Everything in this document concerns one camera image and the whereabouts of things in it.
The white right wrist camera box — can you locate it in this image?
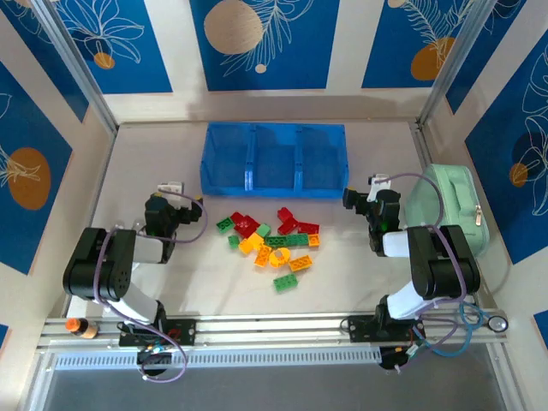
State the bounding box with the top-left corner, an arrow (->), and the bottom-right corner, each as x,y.
366,173 -> 393,202

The yellow arch lego piece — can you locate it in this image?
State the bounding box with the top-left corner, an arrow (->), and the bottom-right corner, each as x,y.
269,247 -> 292,269

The aluminium frame post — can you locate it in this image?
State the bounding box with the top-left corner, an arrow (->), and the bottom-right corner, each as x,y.
32,0 -> 119,134
417,0 -> 500,128

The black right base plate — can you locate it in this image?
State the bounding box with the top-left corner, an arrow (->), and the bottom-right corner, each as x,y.
347,314 -> 427,343

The aluminium mounting rail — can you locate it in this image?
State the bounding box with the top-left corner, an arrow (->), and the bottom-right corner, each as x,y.
36,306 -> 510,351

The white slotted cable duct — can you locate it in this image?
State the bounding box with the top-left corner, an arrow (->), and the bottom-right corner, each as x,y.
53,346 -> 383,372

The blue tube stethoscope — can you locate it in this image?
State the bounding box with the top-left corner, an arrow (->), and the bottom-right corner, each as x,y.
427,299 -> 510,359

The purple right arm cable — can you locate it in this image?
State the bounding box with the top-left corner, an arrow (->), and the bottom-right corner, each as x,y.
383,172 -> 470,373

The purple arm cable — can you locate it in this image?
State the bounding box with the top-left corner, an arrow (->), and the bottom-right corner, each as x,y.
383,172 -> 470,373
92,190 -> 210,383

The large red lego brick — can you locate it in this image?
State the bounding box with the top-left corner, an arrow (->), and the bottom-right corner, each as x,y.
234,216 -> 262,239

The blue three-compartment bin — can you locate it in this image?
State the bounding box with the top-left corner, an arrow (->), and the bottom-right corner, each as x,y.
200,122 -> 351,200

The small bottle orange cap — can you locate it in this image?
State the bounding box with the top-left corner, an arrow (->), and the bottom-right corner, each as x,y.
64,318 -> 100,340

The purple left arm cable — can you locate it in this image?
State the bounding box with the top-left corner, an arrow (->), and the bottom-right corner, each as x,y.
92,190 -> 210,383

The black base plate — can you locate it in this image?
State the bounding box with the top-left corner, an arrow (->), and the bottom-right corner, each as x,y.
347,314 -> 427,343
118,319 -> 197,348

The mint green zipper pouch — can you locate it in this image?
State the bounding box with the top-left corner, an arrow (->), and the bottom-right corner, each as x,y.
404,164 -> 490,258

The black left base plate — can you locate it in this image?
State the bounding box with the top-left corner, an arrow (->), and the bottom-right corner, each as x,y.
118,319 -> 197,348

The black electronics module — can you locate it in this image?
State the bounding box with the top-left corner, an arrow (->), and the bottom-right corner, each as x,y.
378,344 -> 425,373
136,345 -> 173,370

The yellow long lego brick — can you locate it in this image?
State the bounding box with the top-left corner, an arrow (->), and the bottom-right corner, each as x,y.
253,244 -> 274,269
288,254 -> 314,273

